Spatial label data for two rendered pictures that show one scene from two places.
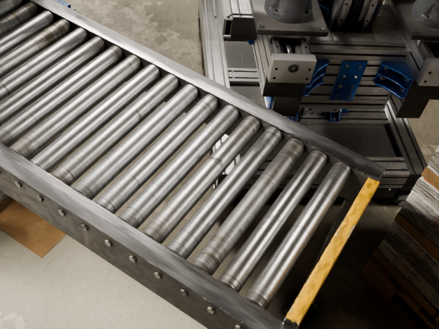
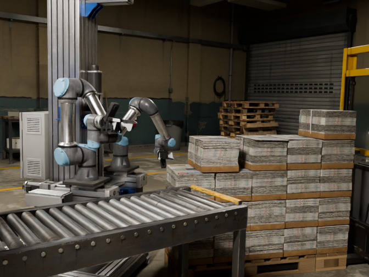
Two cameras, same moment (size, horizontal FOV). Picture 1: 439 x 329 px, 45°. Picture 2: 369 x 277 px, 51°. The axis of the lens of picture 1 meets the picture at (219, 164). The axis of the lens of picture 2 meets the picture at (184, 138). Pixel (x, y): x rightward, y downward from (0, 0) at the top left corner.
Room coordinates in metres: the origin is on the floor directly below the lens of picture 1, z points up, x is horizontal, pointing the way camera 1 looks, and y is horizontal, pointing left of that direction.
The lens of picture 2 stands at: (-0.25, 1.77, 1.36)
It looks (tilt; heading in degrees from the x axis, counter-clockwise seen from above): 6 degrees down; 298
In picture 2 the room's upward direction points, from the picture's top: 1 degrees clockwise
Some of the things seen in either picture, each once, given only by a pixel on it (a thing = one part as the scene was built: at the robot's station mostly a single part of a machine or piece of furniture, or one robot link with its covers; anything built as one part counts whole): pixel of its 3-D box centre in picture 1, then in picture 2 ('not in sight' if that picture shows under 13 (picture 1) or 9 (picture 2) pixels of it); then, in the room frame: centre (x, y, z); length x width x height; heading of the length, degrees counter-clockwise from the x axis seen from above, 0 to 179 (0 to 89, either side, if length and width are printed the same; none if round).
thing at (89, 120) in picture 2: not in sight; (94, 121); (1.25, 0.06, 1.21); 0.11 x 0.08 x 0.09; 166
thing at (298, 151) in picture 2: not in sight; (292, 151); (0.44, -1.41, 0.95); 0.38 x 0.29 x 0.23; 132
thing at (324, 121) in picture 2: not in sight; (322, 186); (0.22, -1.61, 0.65); 0.39 x 0.30 x 1.29; 133
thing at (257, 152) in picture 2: not in sight; (258, 152); (0.66, -1.21, 0.95); 0.38 x 0.29 x 0.23; 132
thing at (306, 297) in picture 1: (337, 245); (214, 193); (0.63, -0.28, 0.81); 0.43 x 0.03 x 0.02; 154
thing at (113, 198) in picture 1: (162, 151); (143, 211); (0.85, 0.14, 0.77); 0.47 x 0.05 x 0.05; 154
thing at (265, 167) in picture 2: not in sight; (258, 162); (0.66, -1.21, 0.86); 0.38 x 0.29 x 0.04; 132
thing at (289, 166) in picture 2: not in sight; (291, 162); (0.44, -1.41, 0.86); 0.38 x 0.29 x 0.04; 132
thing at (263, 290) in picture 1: (302, 230); (202, 200); (0.68, -0.21, 0.77); 0.47 x 0.05 x 0.05; 154
